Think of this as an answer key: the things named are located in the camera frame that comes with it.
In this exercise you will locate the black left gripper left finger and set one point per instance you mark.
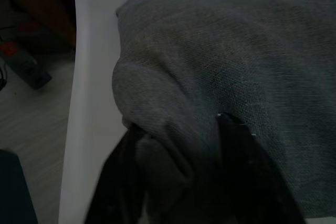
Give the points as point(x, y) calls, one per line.
point(118, 182)

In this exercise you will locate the dark power strip red switches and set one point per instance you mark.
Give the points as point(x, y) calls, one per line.
point(29, 66)

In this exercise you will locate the grey pillow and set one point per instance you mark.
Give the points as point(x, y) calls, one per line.
point(223, 51)

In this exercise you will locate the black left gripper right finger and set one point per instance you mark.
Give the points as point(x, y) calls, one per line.
point(249, 182)

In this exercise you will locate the dark blue rounded object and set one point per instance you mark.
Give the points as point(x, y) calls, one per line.
point(13, 195)

